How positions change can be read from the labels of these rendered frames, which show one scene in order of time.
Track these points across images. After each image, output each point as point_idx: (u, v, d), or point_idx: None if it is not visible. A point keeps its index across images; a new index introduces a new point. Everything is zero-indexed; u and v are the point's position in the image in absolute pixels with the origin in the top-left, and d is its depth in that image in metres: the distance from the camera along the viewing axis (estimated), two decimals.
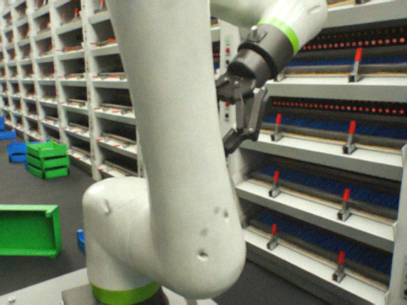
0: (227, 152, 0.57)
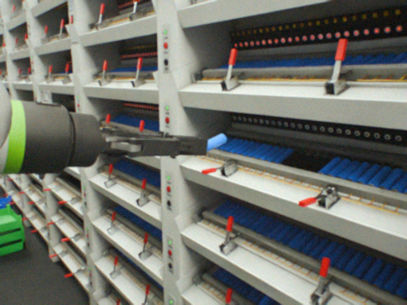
0: None
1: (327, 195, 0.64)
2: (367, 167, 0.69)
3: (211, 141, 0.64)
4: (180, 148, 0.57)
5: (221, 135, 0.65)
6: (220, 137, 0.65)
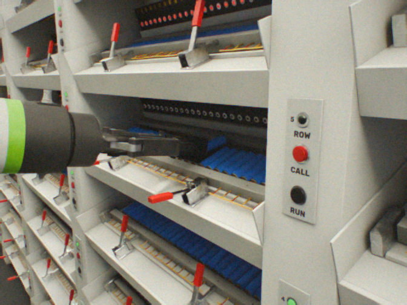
0: None
1: (191, 189, 0.54)
2: (251, 158, 0.58)
3: (211, 142, 0.64)
4: (180, 148, 0.57)
5: (221, 137, 0.65)
6: (221, 138, 0.65)
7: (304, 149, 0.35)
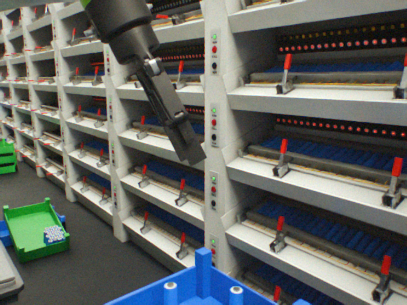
0: (192, 140, 0.57)
1: (177, 17, 1.12)
2: None
3: None
4: None
5: (192, 11, 1.24)
6: (192, 11, 1.23)
7: None
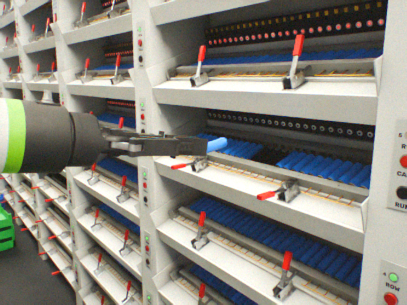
0: None
1: (286, 189, 0.65)
2: (330, 162, 0.70)
3: (288, 159, 0.75)
4: (180, 148, 0.57)
5: (294, 152, 0.76)
6: (295, 154, 0.76)
7: None
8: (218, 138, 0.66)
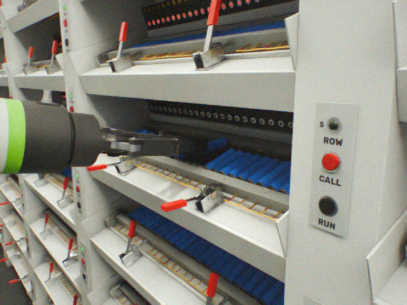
0: None
1: (206, 196, 0.51)
2: (266, 163, 0.56)
3: (221, 158, 0.61)
4: (180, 148, 0.57)
5: (230, 150, 0.63)
6: (230, 152, 0.62)
7: (336, 157, 0.32)
8: (218, 138, 0.66)
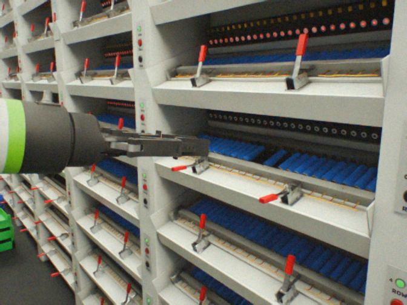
0: None
1: (289, 192, 0.63)
2: (334, 164, 0.68)
3: (291, 161, 0.73)
4: (183, 149, 0.57)
5: (297, 154, 0.75)
6: (297, 155, 0.75)
7: None
8: (276, 154, 0.79)
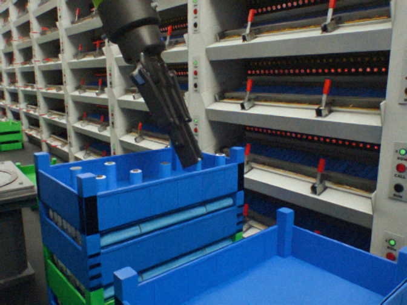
0: (183, 145, 0.59)
1: None
2: None
3: None
4: None
5: None
6: None
7: None
8: None
